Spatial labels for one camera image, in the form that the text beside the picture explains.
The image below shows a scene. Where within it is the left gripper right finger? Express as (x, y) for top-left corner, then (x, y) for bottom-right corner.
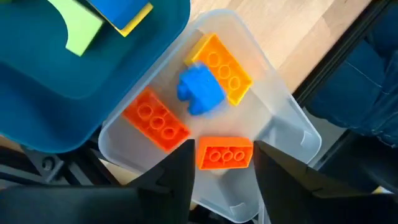
(253, 140), (340, 224)

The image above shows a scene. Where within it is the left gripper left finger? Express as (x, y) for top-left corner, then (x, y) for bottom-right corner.
(136, 139), (196, 224)

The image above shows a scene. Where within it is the long orange lego brick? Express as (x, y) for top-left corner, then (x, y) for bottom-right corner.
(185, 32), (253, 106)
(196, 136), (254, 171)

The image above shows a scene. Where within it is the long red lego brick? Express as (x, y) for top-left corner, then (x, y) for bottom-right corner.
(122, 86), (191, 153)

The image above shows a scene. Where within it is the small blue lego brick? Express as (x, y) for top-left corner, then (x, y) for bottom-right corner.
(176, 62), (226, 116)

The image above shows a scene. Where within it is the yellow wooden block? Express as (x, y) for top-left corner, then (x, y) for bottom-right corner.
(93, 2), (154, 37)

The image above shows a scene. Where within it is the light green arch block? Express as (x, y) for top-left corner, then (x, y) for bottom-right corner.
(46, 0), (105, 57)

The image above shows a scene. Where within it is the blue wooden block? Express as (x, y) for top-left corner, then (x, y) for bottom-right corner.
(86, 0), (150, 30)

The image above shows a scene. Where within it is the clear plastic bin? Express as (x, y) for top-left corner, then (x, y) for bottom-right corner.
(98, 8), (323, 224)

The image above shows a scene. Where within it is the person's leg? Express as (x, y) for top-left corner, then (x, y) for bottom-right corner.
(306, 0), (398, 147)

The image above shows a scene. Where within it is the teal plastic bin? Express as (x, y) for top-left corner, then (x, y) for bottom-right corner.
(0, 0), (191, 154)

